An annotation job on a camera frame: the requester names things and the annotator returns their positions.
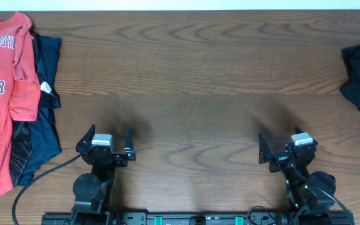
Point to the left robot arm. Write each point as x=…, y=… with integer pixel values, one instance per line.
x=92, y=190

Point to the red printed t-shirt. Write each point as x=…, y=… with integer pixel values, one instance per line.
x=19, y=86

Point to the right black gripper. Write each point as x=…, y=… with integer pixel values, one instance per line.
x=279, y=159

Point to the black orange patterned shirt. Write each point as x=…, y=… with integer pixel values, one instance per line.
x=20, y=153

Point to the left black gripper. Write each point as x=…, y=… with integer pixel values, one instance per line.
x=105, y=157

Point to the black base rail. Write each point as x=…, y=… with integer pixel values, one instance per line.
x=142, y=218

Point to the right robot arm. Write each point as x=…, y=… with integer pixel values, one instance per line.
x=304, y=189

